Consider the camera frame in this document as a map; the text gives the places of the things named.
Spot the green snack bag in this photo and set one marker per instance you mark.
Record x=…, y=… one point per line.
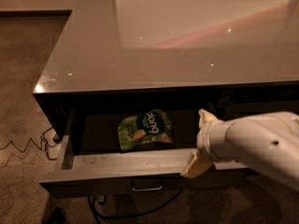
x=153, y=127

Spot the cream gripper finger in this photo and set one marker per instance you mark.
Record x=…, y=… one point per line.
x=205, y=117
x=196, y=165

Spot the dark cabinet with glossy top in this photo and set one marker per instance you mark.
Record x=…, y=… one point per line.
x=132, y=56

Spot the drawer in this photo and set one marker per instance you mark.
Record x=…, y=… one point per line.
x=236, y=110
x=91, y=162

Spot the grey power strip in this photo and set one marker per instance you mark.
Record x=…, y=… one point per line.
x=100, y=199

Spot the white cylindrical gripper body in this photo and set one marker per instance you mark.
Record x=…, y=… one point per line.
x=207, y=139

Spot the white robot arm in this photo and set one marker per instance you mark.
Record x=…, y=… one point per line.
x=266, y=143

